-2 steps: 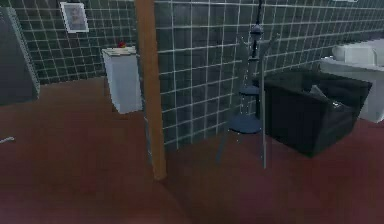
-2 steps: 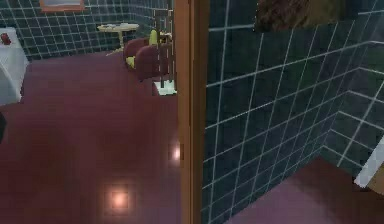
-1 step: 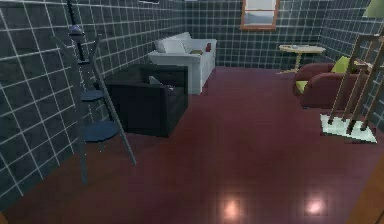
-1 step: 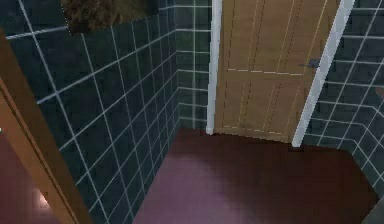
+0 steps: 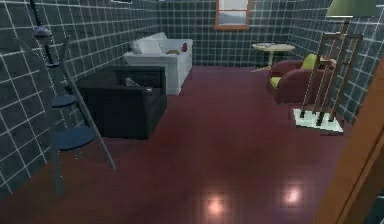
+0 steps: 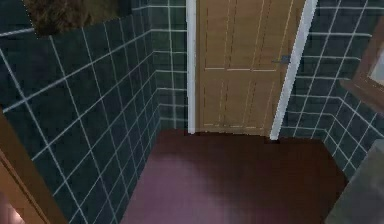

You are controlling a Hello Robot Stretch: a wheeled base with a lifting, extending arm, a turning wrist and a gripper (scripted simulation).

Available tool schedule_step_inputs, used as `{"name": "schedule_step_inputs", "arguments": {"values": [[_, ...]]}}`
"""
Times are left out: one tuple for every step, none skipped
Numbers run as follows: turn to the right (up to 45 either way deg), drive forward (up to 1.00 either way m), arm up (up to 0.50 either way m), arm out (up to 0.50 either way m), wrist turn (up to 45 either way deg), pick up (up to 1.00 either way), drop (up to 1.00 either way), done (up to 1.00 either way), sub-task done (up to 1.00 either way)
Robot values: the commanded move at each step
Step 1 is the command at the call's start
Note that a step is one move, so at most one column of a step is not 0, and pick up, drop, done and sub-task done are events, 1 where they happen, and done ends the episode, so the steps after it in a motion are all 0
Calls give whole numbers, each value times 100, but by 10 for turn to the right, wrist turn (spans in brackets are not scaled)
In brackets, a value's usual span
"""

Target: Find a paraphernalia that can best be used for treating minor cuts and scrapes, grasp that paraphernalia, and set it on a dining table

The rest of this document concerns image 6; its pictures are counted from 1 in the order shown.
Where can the light wooden room door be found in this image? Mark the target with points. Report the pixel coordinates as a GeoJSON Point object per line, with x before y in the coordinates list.
{"type": "Point", "coordinates": [240, 66]}

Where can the brown wooden cupboard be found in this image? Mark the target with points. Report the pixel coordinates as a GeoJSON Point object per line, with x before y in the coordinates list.
{"type": "Point", "coordinates": [20, 186]}

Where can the grey stone counter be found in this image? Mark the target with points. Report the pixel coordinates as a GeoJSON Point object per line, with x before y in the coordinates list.
{"type": "Point", "coordinates": [361, 196]}

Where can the brown framed wall mirror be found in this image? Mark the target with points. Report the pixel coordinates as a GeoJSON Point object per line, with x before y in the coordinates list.
{"type": "Point", "coordinates": [366, 76]}

